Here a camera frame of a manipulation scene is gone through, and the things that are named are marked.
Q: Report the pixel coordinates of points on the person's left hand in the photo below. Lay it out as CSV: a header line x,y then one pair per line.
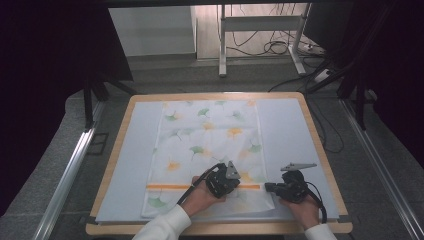
x,y
200,198

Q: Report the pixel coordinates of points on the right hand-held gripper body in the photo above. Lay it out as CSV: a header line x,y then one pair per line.
x,y
294,186

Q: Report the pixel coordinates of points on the person's right hand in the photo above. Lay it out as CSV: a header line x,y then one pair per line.
x,y
301,211

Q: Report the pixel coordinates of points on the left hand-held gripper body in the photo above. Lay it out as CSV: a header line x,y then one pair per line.
x,y
221,181

